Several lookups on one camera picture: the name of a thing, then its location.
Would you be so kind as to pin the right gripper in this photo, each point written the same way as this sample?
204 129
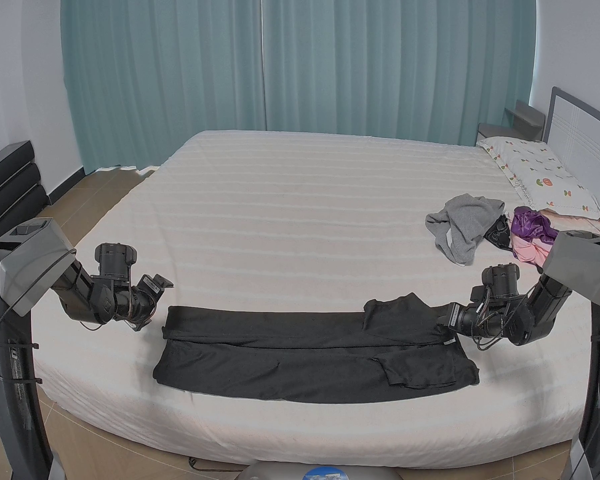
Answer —
462 318

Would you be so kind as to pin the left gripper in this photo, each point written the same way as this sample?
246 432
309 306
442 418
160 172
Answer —
142 303

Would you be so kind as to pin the black T-shirt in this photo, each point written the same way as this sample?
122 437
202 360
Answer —
305 363

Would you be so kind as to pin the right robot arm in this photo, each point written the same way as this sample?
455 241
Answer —
580 268

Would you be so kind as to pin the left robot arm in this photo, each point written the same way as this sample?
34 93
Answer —
30 268

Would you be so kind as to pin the black lace garment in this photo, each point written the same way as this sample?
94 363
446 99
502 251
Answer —
499 233

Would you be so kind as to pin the pink garment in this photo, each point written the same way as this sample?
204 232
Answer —
527 250

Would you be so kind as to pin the grey garment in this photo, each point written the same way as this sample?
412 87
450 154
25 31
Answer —
467 223

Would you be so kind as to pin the purple garment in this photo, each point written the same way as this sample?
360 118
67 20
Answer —
530 223

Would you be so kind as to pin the bed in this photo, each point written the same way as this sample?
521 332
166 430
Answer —
300 208

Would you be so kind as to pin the white printed pillow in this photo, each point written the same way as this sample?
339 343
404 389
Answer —
540 173

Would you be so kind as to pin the black chest of drawers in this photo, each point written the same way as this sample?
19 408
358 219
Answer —
7 188

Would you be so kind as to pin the grey bedside table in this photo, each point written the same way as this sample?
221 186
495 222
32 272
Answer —
525 118

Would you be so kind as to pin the blue-green curtain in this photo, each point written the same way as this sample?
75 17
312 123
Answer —
395 53
165 68

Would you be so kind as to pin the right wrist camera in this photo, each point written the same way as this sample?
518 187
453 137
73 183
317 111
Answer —
478 294

